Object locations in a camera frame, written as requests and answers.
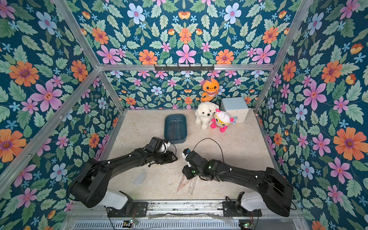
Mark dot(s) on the light blue small cabinet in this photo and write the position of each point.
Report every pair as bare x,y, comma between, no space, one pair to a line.
235,107

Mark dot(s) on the clear short ruler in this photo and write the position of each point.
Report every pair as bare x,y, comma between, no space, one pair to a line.
192,184

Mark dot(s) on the orange dinosaur plush toy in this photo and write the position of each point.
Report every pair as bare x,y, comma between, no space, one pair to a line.
210,88

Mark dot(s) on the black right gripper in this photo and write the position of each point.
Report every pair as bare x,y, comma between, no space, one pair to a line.
188,170

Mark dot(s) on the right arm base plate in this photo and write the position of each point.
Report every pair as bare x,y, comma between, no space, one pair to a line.
230,210

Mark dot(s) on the teal plastic storage box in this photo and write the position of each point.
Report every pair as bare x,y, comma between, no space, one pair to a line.
175,117

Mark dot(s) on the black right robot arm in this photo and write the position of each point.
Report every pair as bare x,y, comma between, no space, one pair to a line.
274,189

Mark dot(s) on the white dog plush toy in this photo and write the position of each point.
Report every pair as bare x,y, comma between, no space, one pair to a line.
205,113

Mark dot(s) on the clear protractor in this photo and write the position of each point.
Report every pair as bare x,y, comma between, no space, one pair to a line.
140,178

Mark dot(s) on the black hook rail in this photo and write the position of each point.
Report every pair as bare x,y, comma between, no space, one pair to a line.
188,67

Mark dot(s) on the pink set square triangle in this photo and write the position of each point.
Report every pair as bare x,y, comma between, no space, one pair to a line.
184,181

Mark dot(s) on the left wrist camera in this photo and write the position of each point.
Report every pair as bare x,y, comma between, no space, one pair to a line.
157,145

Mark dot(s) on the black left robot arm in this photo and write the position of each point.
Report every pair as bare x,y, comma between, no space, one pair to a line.
90,187

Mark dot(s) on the pink white doll plush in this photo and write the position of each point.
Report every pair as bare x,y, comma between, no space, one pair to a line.
221,120

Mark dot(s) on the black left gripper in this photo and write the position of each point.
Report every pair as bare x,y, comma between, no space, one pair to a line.
168,158

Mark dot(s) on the clear stencil ruler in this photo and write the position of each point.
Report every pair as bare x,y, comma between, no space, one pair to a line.
180,131

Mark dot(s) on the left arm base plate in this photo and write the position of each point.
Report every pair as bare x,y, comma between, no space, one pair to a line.
131,209

